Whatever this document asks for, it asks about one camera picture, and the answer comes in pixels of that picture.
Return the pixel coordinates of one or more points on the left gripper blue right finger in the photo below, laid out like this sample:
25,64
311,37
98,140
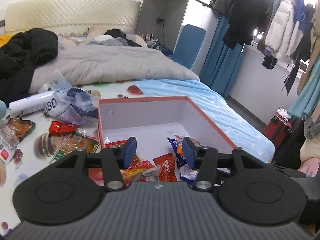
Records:
190,149

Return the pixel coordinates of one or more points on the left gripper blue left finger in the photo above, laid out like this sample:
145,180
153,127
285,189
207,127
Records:
127,153

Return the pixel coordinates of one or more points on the green white cracker snack pack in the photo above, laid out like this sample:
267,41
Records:
73,142

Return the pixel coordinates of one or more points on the yellow red snack packet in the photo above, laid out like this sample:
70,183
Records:
133,173

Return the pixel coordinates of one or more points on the blue snack packet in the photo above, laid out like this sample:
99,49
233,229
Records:
185,172

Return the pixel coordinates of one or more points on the red Chinese text snack packet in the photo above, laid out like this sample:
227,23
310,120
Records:
167,167

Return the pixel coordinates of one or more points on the pink cardboard box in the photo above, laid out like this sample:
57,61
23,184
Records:
152,120

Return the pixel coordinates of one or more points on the blue bed sheet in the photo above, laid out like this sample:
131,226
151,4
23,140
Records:
214,105

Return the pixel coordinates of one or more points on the red suitcase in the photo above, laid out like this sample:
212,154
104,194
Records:
278,129

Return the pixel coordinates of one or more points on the clear blue plastic bag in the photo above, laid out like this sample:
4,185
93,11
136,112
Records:
68,103

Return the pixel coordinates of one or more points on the small red foil snack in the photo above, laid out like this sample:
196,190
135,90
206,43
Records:
57,127

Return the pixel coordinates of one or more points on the teal hanging garment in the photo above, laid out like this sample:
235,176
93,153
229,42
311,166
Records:
308,98

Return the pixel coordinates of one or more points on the blue curtain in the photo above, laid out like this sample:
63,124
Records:
222,64

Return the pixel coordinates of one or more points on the white cylinder tube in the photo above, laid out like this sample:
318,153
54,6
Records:
30,104

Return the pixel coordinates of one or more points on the grey blanket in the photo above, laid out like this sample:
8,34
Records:
83,64

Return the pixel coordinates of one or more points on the blue chair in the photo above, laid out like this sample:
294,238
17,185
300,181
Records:
188,45

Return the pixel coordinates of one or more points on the barcode meat snack packet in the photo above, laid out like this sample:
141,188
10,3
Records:
11,135

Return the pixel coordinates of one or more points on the pile of clothes on bed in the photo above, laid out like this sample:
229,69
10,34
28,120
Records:
113,37

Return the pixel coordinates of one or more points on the white blue plush duck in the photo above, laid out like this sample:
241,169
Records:
3,111

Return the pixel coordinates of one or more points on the black jacket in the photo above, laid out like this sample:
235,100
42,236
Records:
20,56

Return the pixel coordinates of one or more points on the black hanging coat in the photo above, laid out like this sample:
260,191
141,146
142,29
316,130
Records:
243,17

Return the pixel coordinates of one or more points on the cream quilted headboard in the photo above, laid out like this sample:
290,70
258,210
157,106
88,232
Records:
71,18

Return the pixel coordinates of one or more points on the white puffer jacket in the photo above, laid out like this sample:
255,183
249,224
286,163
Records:
279,35

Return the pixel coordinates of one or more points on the grey wall cabinet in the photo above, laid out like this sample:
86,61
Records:
164,19

